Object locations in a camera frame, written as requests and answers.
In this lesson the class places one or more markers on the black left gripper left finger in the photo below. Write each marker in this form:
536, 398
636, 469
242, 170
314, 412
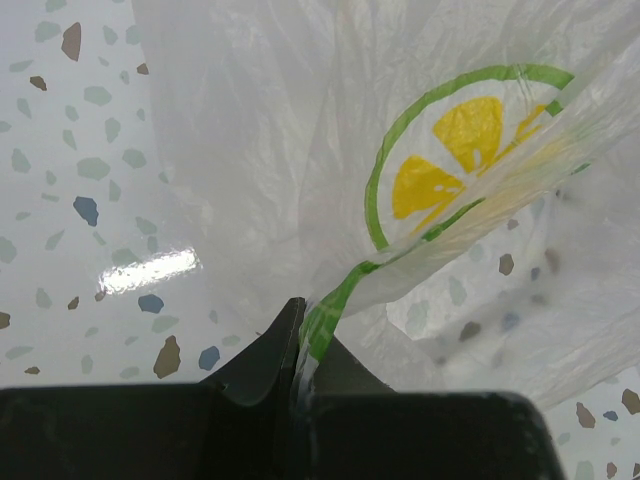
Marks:
256, 371

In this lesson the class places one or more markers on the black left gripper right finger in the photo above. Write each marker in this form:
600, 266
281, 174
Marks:
341, 373

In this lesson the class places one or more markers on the clear printed plastic bag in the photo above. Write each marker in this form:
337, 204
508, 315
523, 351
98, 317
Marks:
453, 186

